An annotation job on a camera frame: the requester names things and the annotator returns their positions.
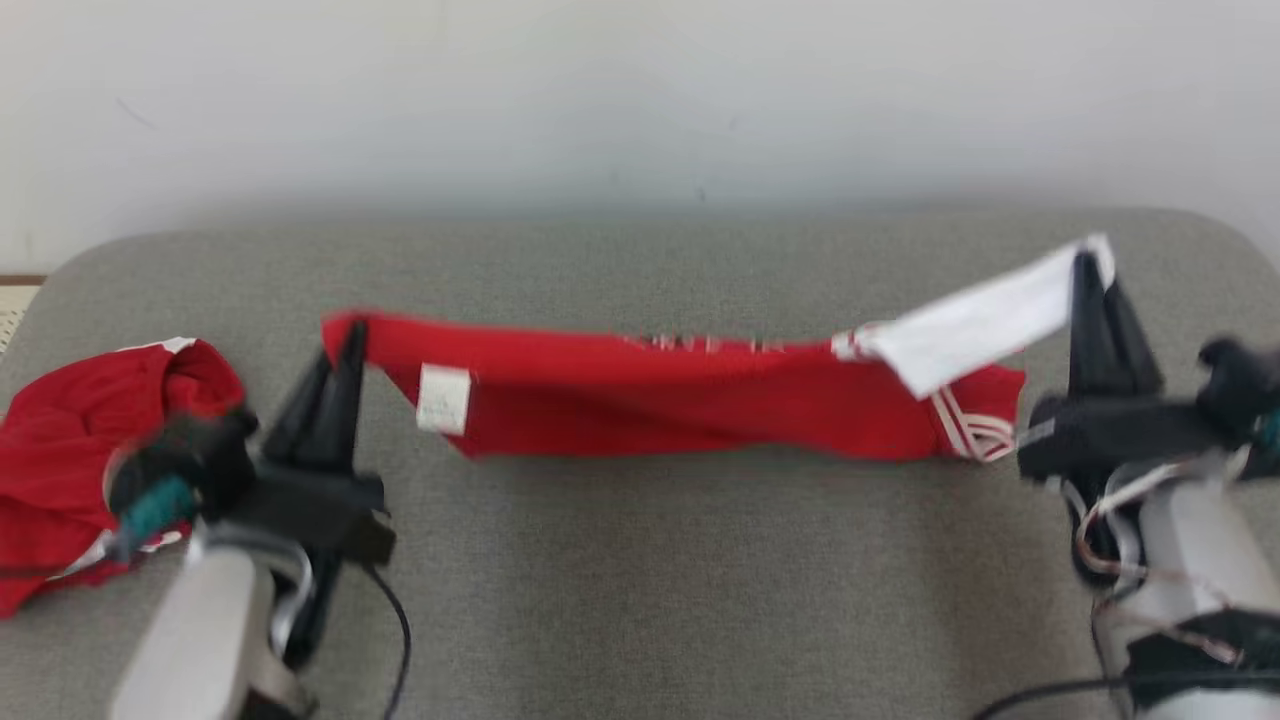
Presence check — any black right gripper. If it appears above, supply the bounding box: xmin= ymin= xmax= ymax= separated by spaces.
xmin=1016 ymin=250 xmax=1233 ymax=483

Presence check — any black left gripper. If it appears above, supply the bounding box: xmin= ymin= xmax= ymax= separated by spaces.
xmin=222 ymin=319 xmax=398 ymax=669

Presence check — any red garment with white stripes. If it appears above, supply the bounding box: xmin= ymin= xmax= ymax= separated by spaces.
xmin=321 ymin=234 xmax=1117 ymax=464

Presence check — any crumpled red shorts white trim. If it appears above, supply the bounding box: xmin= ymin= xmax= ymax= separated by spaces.
xmin=0 ymin=337 xmax=247 ymax=617

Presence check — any cream woven laundry basket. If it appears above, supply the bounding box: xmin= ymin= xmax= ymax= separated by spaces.
xmin=0 ymin=274 xmax=48 ymax=353

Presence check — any teal left camera connector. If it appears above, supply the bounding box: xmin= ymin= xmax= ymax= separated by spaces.
xmin=113 ymin=474 xmax=198 ymax=558

